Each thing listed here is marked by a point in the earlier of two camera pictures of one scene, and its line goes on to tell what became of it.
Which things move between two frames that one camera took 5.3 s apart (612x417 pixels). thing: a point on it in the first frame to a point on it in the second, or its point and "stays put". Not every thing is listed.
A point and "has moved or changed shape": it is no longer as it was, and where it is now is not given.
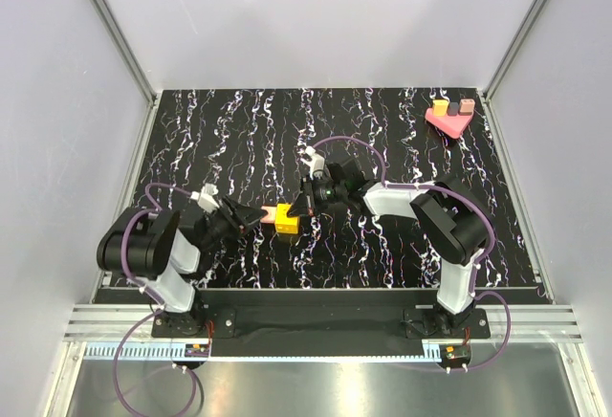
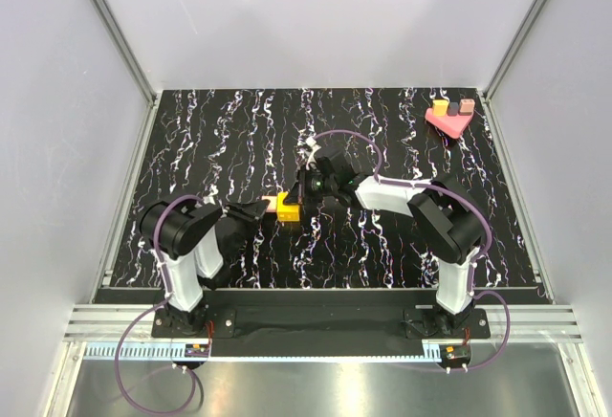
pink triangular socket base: (451, 125) stays put
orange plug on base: (440, 107) stays put
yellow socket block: (284, 224) has moved or changed shape
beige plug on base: (467, 106) stays put
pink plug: (271, 216) to (273, 205)
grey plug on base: (452, 108) stays put
